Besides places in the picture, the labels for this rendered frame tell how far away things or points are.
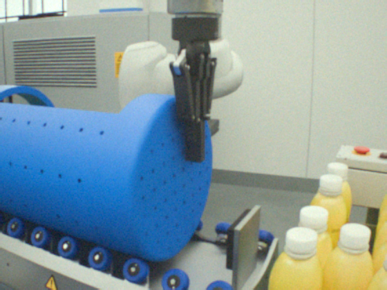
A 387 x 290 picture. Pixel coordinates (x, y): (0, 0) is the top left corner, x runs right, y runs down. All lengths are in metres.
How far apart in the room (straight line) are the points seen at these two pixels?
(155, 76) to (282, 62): 2.22
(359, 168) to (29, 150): 0.62
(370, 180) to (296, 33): 2.60
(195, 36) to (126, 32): 1.75
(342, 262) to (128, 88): 0.92
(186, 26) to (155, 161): 0.21
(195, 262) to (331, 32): 2.77
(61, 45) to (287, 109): 1.84
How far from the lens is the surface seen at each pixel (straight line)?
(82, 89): 2.56
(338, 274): 0.55
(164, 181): 0.68
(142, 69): 1.27
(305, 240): 0.51
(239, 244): 0.66
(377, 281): 0.52
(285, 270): 0.52
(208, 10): 0.64
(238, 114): 3.53
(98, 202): 0.64
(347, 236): 0.54
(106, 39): 2.44
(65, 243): 0.79
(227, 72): 1.32
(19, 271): 0.91
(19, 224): 0.88
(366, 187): 0.88
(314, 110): 3.43
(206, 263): 0.79
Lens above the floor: 1.34
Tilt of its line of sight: 16 degrees down
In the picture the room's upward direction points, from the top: straight up
